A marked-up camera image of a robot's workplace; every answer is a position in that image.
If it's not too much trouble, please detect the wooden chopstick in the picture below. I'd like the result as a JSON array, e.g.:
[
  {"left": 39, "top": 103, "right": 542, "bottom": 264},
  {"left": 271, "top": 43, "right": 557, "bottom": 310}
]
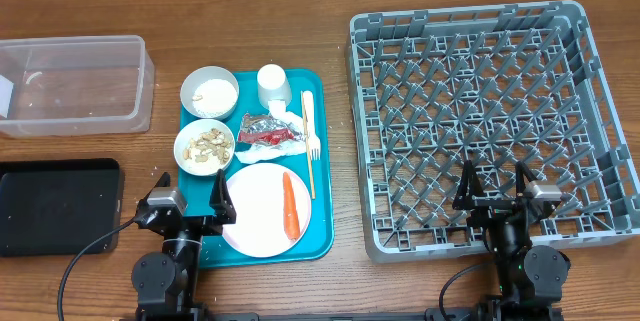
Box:
[{"left": 300, "top": 91, "right": 316, "bottom": 200}]

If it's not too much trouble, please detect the pink round plate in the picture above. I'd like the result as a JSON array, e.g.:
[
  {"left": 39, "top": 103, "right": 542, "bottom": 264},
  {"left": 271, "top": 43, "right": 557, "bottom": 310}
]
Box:
[{"left": 223, "top": 163, "right": 312, "bottom": 258}]

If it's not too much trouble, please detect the grey bowl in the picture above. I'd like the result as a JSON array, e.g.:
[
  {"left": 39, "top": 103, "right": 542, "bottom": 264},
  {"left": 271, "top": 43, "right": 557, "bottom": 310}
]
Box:
[{"left": 180, "top": 66, "right": 240, "bottom": 120}]

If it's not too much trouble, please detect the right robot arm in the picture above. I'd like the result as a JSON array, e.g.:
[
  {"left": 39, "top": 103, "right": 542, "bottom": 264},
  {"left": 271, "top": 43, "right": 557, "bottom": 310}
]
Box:
[{"left": 439, "top": 160, "right": 571, "bottom": 321}]

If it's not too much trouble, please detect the orange carrot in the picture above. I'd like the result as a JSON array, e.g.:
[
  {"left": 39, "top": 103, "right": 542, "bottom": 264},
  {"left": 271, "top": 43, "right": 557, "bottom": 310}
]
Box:
[{"left": 283, "top": 172, "right": 301, "bottom": 241}]

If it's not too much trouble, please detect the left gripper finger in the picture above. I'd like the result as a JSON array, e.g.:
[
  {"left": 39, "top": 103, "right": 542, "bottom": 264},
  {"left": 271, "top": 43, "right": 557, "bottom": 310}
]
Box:
[
  {"left": 209, "top": 169, "right": 236, "bottom": 225},
  {"left": 150, "top": 172, "right": 171, "bottom": 193}
]

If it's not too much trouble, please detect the grey plastic dishwasher rack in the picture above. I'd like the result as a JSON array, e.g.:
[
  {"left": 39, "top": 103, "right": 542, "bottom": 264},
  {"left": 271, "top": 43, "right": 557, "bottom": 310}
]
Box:
[{"left": 346, "top": 0, "right": 639, "bottom": 263}]

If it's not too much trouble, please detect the white paper cup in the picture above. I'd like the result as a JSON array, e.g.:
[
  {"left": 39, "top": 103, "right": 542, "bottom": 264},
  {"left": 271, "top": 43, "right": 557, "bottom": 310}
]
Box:
[{"left": 257, "top": 64, "right": 292, "bottom": 108}]

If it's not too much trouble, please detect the white plastic fork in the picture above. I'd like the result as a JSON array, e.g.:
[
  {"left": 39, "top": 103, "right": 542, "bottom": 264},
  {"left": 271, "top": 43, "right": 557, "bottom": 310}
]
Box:
[{"left": 302, "top": 91, "right": 321, "bottom": 160}]

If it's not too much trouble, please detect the crumpled white tissue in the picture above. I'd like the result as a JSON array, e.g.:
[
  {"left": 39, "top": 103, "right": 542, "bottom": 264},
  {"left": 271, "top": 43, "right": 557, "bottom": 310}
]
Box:
[{"left": 235, "top": 101, "right": 306, "bottom": 164}]

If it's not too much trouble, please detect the foil snack wrapper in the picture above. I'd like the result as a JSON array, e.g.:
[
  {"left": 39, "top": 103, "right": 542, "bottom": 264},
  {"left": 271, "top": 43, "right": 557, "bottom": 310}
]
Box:
[{"left": 237, "top": 114, "right": 302, "bottom": 146}]

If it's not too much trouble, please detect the teal plastic serving tray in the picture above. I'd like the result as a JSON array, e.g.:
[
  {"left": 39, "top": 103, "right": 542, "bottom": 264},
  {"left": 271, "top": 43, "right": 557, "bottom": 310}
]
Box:
[{"left": 178, "top": 69, "right": 335, "bottom": 269}]

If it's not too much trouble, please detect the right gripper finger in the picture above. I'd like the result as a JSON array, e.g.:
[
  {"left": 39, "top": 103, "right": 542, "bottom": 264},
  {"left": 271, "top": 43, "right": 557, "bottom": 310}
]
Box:
[
  {"left": 452, "top": 160, "right": 484, "bottom": 210},
  {"left": 515, "top": 161, "right": 538, "bottom": 196}
]

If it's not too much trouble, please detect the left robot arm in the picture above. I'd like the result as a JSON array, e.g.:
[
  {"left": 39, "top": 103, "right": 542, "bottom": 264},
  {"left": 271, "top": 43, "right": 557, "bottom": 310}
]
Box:
[{"left": 132, "top": 170, "right": 236, "bottom": 321}]

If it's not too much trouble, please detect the white bowl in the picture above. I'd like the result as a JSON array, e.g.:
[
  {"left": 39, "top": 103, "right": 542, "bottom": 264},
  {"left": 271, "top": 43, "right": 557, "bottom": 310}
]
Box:
[{"left": 173, "top": 119, "right": 235, "bottom": 176}]

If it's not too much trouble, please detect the clear plastic bin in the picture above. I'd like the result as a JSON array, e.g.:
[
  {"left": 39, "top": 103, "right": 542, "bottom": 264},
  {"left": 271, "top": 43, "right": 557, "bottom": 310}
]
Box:
[{"left": 1, "top": 35, "right": 155, "bottom": 138}]

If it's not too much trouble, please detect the black plastic tray bin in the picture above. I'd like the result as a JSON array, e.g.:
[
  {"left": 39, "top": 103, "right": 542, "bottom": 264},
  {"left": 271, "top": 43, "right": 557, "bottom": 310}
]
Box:
[{"left": 1, "top": 158, "right": 124, "bottom": 257}]

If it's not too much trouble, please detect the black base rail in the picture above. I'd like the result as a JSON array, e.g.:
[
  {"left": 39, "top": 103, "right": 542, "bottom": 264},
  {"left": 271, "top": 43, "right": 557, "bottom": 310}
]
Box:
[{"left": 206, "top": 308, "right": 564, "bottom": 321}]

